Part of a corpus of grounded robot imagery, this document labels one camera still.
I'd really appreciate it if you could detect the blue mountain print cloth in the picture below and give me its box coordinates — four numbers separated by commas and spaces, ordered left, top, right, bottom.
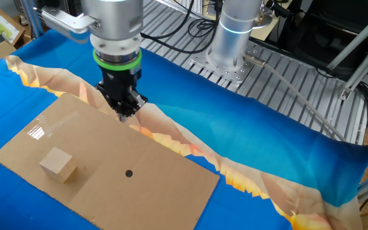
0, 28, 368, 230

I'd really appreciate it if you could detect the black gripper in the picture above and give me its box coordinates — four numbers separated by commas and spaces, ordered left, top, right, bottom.
95, 68, 149, 123

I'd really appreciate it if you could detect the metal rack post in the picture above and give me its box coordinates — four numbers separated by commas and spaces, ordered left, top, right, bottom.
14, 0, 44, 39

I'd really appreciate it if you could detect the black coiled cable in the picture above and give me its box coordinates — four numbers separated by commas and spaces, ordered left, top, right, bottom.
187, 15, 220, 40

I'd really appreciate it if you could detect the thick aluminium frame profile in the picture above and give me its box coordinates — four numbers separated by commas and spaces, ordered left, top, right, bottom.
339, 36, 368, 102

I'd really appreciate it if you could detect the silver camera mount bracket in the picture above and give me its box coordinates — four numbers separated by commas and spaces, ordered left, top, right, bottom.
41, 6, 102, 44

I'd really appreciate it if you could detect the black equipment box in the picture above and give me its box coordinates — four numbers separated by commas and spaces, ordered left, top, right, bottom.
266, 0, 368, 73

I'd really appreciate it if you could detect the brown cardboard sheet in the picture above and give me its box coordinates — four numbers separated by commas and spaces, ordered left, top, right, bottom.
0, 93, 220, 230

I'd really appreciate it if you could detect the white keyboard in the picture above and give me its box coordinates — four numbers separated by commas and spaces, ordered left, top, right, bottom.
187, 0, 204, 15

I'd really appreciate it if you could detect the small wooden block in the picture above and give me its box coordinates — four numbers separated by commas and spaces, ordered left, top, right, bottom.
39, 146, 78, 184

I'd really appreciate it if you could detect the green flange ring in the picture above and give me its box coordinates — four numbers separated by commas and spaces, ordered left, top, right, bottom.
92, 47, 142, 72

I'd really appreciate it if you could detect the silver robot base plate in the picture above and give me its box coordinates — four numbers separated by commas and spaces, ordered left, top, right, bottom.
189, 40, 258, 84

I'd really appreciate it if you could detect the thin aluminium frame bar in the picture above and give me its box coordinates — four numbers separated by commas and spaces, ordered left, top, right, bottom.
326, 4, 368, 70

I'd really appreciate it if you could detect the clear tape strip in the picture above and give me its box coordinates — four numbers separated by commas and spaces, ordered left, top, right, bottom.
27, 111, 79, 141

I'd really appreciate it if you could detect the grey hose cable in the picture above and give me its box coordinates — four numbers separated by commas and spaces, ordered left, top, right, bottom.
243, 52, 348, 143

